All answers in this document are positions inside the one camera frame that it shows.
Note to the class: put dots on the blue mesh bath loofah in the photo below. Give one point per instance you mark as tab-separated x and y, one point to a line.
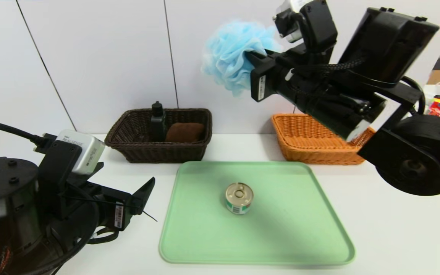
231	53

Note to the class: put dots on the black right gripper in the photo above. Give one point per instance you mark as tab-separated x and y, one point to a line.
261	81

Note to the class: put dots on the black pump bottle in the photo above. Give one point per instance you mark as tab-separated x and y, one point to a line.
158	124

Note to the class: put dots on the red colourful box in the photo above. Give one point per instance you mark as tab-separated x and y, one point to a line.
439	107

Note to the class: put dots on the green plastic tray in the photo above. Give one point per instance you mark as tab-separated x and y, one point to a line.
281	229

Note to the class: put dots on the brown microfiber towel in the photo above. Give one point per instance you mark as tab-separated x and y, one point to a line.
185	133

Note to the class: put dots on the small round tin can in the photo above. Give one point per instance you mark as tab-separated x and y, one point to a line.
238	198

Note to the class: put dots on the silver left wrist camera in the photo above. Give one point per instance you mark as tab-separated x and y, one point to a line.
86	151

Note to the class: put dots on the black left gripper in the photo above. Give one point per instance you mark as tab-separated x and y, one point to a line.
121	214

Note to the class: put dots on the dark brown wicker basket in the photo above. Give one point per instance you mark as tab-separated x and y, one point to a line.
143	152

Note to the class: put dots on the orange wicker basket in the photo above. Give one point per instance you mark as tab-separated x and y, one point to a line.
304	141

